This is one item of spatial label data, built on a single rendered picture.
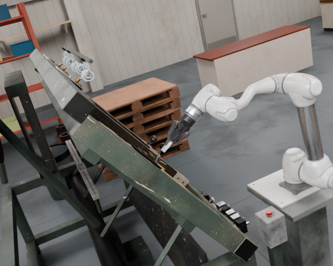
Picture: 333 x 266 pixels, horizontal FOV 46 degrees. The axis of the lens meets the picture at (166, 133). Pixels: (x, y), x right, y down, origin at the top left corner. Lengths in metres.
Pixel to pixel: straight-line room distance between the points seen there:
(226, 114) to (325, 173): 0.86
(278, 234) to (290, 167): 0.54
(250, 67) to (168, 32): 3.93
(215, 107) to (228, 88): 5.19
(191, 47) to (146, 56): 1.34
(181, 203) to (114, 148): 0.45
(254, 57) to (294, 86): 5.09
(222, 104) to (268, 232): 0.78
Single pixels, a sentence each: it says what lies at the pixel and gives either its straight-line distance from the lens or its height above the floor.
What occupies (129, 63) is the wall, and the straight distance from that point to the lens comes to 10.41.
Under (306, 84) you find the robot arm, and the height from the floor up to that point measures 1.56.
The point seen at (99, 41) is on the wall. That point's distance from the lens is 10.16.
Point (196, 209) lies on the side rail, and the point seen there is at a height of 1.20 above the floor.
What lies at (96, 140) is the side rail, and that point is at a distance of 1.64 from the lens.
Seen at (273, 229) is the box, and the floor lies 0.87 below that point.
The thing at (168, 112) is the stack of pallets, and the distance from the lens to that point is 5.16.
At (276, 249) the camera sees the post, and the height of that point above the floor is 0.70.
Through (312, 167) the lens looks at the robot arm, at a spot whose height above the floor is 1.02.
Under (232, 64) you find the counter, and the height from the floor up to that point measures 0.55.
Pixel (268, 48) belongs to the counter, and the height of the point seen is 0.61.
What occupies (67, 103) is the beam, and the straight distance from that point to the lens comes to 1.58.
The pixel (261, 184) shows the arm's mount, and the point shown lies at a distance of 2.89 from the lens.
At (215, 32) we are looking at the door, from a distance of 11.31.
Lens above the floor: 2.28
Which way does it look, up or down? 22 degrees down
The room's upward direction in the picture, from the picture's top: 14 degrees counter-clockwise
